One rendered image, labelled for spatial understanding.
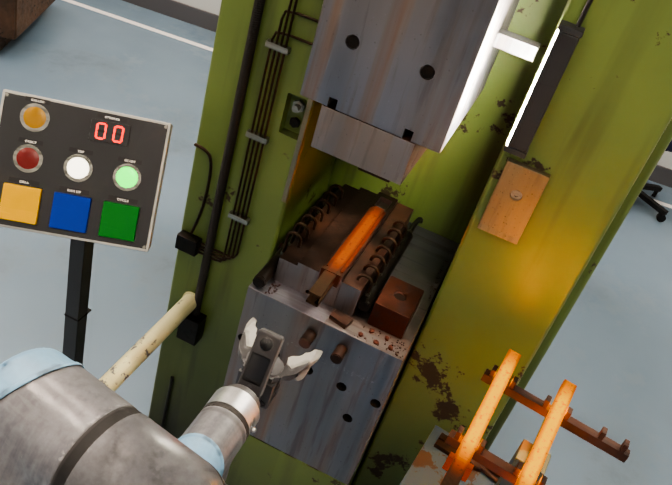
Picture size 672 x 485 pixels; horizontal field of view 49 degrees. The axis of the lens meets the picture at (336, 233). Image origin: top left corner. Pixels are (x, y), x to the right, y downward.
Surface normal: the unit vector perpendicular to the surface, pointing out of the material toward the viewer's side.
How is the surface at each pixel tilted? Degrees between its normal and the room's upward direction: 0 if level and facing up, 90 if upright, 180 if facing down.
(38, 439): 49
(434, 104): 90
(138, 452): 22
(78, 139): 60
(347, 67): 90
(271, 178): 90
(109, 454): 29
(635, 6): 90
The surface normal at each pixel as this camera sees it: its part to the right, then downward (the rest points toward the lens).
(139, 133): 0.18, 0.11
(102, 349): 0.25, -0.79
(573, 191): -0.36, 0.45
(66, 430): -0.03, -0.51
